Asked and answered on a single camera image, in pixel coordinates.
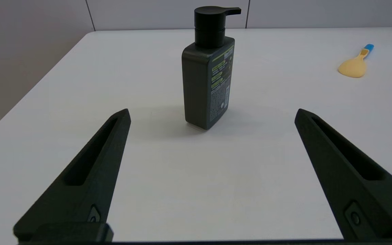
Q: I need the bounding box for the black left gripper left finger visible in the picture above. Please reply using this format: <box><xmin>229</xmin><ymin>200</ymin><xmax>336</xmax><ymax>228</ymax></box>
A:
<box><xmin>13</xmin><ymin>109</ymin><xmax>131</xmax><ymax>243</ymax></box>

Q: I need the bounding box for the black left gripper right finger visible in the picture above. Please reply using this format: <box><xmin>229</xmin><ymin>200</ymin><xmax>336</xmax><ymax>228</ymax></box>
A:
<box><xmin>295</xmin><ymin>109</ymin><xmax>392</xmax><ymax>242</ymax></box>

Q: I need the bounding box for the yellow rice spoon blue handle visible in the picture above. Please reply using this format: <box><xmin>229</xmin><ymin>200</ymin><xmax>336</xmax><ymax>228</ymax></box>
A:
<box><xmin>338</xmin><ymin>44</ymin><xmax>374</xmax><ymax>78</ymax></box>

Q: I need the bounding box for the dark grey pump dispenser bottle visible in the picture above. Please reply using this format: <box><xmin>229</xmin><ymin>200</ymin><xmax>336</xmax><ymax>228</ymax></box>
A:
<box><xmin>182</xmin><ymin>6</ymin><xmax>242</xmax><ymax>130</ymax></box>

